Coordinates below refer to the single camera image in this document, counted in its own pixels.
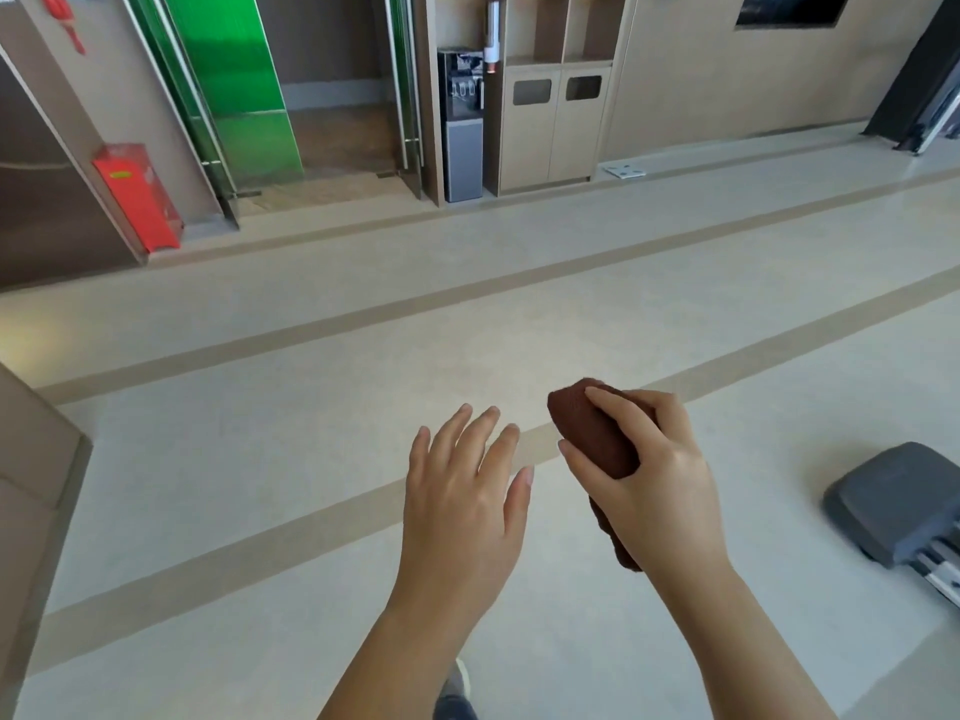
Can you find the person's right hand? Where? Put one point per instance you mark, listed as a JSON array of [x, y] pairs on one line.
[[667, 494]]

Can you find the person's left hand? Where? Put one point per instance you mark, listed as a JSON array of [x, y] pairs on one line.
[[454, 532]]

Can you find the person's left little finger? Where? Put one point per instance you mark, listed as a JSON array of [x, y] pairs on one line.
[[419, 457]]

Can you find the person's left middle finger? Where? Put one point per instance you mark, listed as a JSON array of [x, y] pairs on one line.
[[480, 438]]

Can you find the person's right thumb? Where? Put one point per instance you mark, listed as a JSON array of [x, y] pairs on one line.
[[596, 476]]

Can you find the person's left thumb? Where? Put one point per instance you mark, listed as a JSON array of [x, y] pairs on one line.
[[519, 502]]

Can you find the brown cloth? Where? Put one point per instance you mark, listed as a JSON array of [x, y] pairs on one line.
[[592, 431]]

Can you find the person's left forearm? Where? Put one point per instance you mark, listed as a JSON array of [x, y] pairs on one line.
[[405, 663]]

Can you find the person's right forearm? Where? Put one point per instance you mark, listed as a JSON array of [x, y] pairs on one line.
[[731, 644]]

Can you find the person's grey shoe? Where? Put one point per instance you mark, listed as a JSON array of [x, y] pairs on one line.
[[452, 693]]

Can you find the metal floor socket plate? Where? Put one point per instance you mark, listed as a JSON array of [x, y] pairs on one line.
[[622, 170]]

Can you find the black grey water dispenser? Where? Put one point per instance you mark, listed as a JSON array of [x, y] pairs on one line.
[[461, 134]]

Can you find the wooden cabinet with bin openings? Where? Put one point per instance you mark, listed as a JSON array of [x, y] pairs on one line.
[[559, 127]]

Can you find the red fire extinguisher box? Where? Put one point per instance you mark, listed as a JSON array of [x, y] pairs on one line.
[[139, 198]]

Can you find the wooden counter corner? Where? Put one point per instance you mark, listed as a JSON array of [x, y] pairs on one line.
[[34, 509]]

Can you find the white cup dispenser tube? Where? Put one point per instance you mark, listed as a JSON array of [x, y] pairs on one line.
[[494, 33]]

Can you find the green glass door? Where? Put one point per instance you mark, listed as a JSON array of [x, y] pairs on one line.
[[229, 82]]

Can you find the brown metal elevator door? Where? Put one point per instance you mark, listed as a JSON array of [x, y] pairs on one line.
[[45, 194]]

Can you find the black standing board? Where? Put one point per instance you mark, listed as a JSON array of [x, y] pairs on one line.
[[911, 89]]

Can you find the red hanging ornament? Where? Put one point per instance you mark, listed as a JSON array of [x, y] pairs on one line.
[[61, 18]]

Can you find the glass door with metal frame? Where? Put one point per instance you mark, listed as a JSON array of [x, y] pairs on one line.
[[405, 82]]

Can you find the black framed wall picture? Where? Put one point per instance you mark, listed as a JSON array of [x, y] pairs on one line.
[[795, 7]]

